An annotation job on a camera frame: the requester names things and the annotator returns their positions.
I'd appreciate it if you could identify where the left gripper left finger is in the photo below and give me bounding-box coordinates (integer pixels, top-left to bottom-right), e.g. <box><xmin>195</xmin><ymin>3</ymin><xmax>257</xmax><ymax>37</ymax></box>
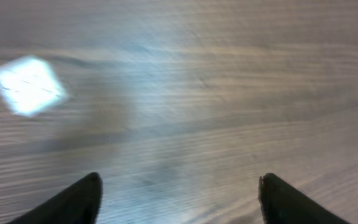
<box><xmin>8</xmin><ymin>172</ymin><xmax>103</xmax><ymax>224</ymax></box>

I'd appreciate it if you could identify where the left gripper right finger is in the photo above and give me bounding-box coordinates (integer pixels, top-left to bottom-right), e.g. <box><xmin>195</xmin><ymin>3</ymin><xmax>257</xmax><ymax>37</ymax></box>
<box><xmin>259</xmin><ymin>173</ymin><xmax>349</xmax><ymax>224</ymax></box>

